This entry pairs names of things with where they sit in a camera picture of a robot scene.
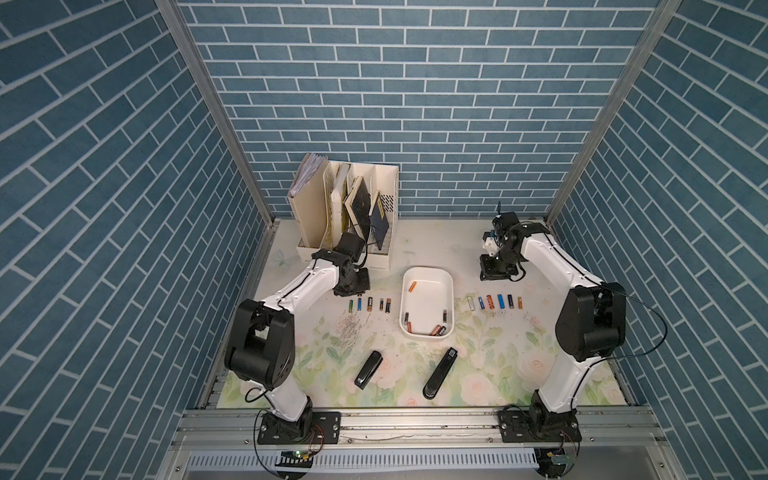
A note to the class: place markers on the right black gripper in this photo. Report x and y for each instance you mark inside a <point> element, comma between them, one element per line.
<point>486,274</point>

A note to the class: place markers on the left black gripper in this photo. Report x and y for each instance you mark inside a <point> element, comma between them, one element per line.
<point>365,285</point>

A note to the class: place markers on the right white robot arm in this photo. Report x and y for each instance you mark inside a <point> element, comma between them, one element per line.
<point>592,318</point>

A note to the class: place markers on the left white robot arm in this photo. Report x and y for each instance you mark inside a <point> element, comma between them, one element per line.
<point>261,346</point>

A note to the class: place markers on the white plastic storage box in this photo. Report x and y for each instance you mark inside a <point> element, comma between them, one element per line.
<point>427,313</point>

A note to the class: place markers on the dark blue notebook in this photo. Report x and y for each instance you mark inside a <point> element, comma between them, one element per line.
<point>379,221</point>

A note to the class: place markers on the floral table mat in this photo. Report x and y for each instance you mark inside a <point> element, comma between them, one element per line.
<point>504,355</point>

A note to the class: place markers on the beige desktop file organizer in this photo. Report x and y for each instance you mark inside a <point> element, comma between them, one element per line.
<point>317,196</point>

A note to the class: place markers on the long black stapler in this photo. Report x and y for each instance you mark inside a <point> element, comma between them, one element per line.
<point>440,373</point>

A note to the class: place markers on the aluminium mounting rail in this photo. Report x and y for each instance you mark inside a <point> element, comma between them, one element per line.
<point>474,427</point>

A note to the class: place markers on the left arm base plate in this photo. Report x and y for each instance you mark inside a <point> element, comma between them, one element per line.
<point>316,427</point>

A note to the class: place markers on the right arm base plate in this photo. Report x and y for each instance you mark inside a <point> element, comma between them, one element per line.
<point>537,427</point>

